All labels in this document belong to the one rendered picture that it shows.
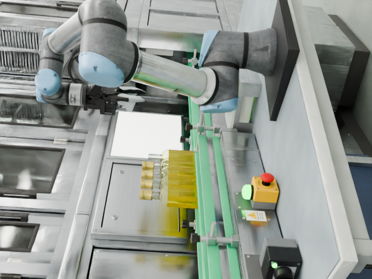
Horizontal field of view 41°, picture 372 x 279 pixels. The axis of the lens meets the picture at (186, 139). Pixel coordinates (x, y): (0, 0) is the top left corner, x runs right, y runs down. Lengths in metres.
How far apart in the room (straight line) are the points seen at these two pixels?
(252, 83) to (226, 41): 0.32
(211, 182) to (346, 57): 1.41
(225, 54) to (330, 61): 1.30
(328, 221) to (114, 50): 0.65
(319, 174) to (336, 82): 1.69
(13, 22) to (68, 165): 0.88
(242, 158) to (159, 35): 1.08
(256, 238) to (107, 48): 0.64
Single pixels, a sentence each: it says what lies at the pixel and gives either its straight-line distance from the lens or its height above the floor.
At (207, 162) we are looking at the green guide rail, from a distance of 1.68.
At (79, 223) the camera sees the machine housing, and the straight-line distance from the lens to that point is 1.80.
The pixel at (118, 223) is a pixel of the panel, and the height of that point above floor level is 1.23.
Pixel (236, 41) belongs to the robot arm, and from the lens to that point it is 1.55.
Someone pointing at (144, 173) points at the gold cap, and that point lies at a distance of 1.80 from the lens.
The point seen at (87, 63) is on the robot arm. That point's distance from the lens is 1.25.
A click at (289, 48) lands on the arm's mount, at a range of 1.40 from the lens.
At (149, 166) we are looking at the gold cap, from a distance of 1.85.
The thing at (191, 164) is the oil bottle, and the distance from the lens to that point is 1.85.
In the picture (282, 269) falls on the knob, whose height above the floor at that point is 0.80.
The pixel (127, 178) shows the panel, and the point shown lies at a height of 1.22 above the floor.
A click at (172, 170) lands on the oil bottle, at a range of 1.80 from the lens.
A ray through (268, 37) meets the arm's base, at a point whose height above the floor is 0.80.
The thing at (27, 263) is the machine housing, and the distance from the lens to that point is 1.71.
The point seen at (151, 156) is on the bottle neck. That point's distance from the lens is 1.90.
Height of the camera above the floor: 1.14
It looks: 4 degrees down
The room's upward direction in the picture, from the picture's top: 86 degrees counter-clockwise
